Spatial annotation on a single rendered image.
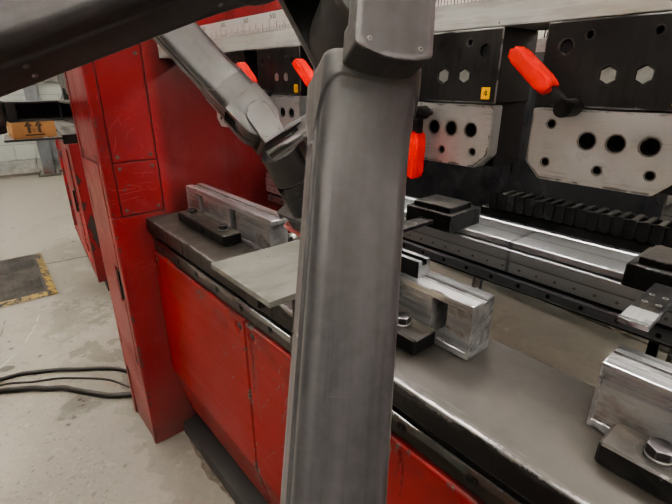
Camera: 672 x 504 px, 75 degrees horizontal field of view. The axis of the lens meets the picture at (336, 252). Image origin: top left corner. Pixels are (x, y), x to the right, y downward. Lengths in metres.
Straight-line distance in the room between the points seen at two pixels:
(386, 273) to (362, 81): 0.10
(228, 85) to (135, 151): 0.86
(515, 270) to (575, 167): 0.42
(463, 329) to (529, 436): 0.18
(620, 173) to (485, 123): 0.16
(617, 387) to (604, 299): 0.28
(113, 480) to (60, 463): 0.24
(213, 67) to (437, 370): 0.54
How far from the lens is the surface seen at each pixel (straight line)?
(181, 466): 1.82
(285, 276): 0.68
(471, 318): 0.69
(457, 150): 0.62
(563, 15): 0.57
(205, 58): 0.67
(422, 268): 0.75
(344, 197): 0.23
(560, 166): 0.56
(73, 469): 1.96
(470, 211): 0.98
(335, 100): 0.24
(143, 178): 1.49
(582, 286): 0.89
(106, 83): 1.45
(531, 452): 0.61
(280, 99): 0.92
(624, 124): 0.53
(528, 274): 0.93
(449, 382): 0.68
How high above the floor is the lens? 1.28
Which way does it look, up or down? 22 degrees down
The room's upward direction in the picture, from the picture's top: straight up
